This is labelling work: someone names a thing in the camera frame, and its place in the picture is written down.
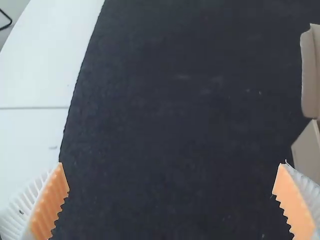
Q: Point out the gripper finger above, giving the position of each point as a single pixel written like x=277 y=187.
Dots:
x=47 y=200
x=297 y=200

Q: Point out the cardboard box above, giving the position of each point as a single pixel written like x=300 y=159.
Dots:
x=311 y=75

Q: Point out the black mat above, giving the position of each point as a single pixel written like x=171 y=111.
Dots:
x=175 y=125

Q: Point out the black metal stand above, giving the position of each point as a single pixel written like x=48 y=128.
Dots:
x=9 y=21

